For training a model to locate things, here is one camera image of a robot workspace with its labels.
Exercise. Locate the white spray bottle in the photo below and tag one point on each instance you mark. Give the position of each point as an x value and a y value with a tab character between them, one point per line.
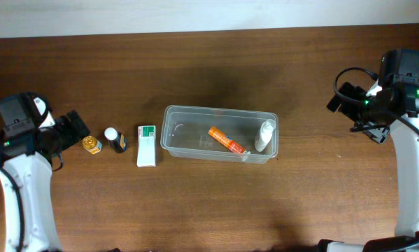
264	134

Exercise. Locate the clear plastic container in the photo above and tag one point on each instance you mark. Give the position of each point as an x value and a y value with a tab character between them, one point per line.
185	133

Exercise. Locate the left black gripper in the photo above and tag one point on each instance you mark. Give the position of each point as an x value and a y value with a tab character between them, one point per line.
73	136

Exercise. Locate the orange tablet tube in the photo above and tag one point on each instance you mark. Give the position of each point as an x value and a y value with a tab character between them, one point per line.
227	142

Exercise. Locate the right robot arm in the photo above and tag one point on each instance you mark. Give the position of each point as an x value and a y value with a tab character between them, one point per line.
390	111

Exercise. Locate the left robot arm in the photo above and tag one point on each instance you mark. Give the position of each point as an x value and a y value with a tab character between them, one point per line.
25	178

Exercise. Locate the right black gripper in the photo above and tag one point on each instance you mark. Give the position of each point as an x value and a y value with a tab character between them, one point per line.
346	107

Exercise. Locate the dark bottle white cap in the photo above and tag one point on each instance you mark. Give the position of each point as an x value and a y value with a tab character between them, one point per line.
116	140

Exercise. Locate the white green medicine box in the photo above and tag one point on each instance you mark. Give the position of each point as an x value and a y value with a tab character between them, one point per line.
147	146

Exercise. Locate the small gold-lid jar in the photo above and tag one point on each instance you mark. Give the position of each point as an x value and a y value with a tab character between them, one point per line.
91	144

